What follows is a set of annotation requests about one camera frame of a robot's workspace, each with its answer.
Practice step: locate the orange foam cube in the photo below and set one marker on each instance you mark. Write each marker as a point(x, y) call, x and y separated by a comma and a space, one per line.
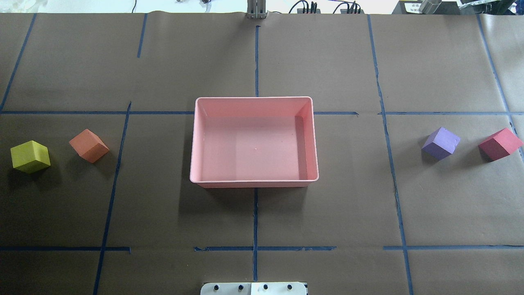
point(89, 146)

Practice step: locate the purple foam cube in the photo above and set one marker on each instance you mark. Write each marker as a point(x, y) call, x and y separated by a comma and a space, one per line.
point(441, 143)

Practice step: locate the yellow foam cube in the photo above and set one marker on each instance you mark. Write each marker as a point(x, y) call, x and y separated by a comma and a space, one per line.
point(30, 157)

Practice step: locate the red foam cube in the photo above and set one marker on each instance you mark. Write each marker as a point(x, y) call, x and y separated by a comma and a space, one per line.
point(500, 144)

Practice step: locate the pink plastic bin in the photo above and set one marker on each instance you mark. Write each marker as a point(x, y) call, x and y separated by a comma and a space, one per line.
point(254, 142)

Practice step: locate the black power strip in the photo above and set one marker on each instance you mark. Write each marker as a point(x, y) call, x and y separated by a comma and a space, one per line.
point(327, 7)

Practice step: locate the white mounting plate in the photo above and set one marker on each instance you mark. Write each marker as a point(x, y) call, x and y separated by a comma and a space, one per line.
point(255, 288)

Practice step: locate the aluminium frame post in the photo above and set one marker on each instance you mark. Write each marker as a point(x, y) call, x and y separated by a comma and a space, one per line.
point(256, 9)

